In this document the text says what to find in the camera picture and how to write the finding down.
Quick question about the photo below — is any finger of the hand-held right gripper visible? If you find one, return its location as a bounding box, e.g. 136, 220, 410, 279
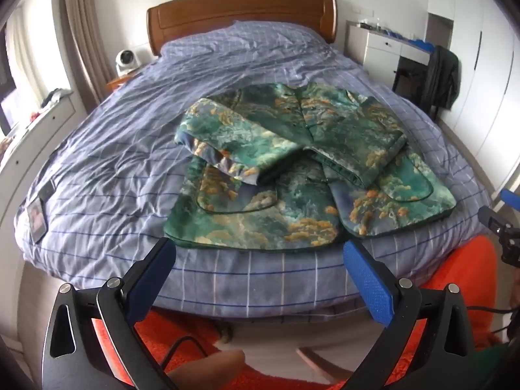
500, 189, 520, 212
477, 206, 508, 234

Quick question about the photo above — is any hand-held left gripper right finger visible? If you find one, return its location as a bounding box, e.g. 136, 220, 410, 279
342, 240, 476, 390

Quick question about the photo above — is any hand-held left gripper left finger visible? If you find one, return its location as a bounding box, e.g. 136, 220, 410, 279
41, 237, 179, 390

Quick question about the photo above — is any green printed padded jacket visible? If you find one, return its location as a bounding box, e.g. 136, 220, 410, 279
162, 82, 458, 253

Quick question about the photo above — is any orange fluffy fabric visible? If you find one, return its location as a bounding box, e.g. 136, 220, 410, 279
91, 236, 513, 390

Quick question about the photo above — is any bed with blue checked duvet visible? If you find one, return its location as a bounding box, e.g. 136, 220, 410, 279
13, 21, 494, 319

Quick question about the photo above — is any phone with photo case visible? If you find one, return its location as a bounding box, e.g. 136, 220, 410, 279
26, 199, 48, 243

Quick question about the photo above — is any white wardrobe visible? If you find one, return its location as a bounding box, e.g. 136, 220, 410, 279
426, 0, 520, 196

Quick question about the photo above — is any black garment on chair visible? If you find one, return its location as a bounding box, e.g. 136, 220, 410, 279
420, 45, 460, 110

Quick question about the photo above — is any white side cabinet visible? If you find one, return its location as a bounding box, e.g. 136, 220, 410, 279
0, 91, 82, 222

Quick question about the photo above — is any wooden nightstand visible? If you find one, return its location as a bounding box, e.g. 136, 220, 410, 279
106, 71, 141, 92

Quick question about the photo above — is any white desk with drawer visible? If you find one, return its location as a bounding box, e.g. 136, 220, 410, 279
345, 20, 433, 86

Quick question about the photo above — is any white desk fan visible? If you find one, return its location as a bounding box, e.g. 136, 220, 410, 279
114, 49, 144, 76

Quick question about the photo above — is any beige curtain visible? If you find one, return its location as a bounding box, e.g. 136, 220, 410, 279
61, 0, 107, 106

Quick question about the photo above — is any wooden headboard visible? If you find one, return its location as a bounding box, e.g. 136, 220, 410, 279
146, 0, 339, 57

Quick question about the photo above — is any black cable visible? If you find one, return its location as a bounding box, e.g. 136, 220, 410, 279
158, 335, 214, 376

